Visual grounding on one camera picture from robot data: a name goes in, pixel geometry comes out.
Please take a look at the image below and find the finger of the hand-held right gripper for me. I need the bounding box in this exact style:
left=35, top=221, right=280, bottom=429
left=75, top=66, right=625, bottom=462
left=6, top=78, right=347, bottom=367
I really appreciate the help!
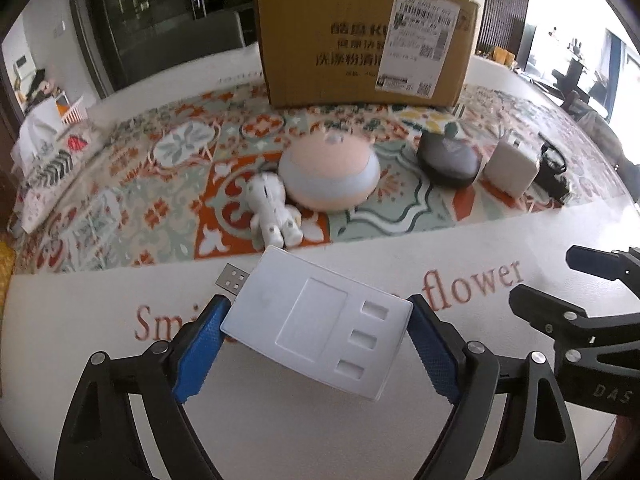
left=508, top=283, right=640, bottom=361
left=566, top=244, right=640, bottom=302

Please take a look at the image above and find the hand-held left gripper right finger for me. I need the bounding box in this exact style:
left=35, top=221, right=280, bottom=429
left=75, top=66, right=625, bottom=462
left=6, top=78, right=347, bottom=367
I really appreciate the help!
left=406, top=294, right=584, bottom=480

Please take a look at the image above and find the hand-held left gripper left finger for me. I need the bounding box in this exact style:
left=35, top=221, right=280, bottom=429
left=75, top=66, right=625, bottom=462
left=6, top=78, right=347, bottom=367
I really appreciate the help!
left=54, top=293, right=237, bottom=480

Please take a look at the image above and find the white USB hub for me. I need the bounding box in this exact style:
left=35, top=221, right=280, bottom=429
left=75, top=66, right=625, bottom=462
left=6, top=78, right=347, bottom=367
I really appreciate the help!
left=216, top=245, right=415, bottom=402

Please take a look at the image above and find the white charger adapter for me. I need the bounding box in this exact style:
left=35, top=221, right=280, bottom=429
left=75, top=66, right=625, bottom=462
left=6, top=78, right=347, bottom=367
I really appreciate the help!
left=482, top=132, right=540, bottom=197

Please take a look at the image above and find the patterned tablecloth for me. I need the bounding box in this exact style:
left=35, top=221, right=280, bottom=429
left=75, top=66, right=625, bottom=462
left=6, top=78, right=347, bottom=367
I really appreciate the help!
left=9, top=82, right=623, bottom=277

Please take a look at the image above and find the white robot toy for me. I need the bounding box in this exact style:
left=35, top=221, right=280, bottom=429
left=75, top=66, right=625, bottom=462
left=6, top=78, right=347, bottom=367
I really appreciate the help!
left=244, top=172, right=304, bottom=250

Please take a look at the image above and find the black oval case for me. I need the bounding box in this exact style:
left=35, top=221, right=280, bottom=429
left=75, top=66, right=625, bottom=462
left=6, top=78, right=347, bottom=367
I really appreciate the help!
left=417, top=130, right=484, bottom=190

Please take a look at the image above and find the pink round night light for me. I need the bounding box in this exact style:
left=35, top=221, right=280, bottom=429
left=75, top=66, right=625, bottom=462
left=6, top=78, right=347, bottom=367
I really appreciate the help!
left=277, top=129, right=381, bottom=211

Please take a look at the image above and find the leaf print fabric box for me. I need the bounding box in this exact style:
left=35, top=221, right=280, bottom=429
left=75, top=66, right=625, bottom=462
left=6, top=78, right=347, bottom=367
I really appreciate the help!
left=9, top=130, right=107, bottom=235

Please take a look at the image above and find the grey chair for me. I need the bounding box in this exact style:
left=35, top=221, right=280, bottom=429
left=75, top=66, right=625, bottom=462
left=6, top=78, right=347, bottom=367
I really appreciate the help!
left=164, top=10, right=247, bottom=61

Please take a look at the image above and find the brown cardboard box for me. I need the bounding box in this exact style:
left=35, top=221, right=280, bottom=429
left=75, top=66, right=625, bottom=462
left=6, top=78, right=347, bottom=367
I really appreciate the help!
left=252, top=0, right=480, bottom=110

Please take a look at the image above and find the dark glass cabinet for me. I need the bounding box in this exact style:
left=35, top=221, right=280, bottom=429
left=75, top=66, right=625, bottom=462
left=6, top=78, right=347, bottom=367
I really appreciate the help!
left=67, top=0, right=331, bottom=98

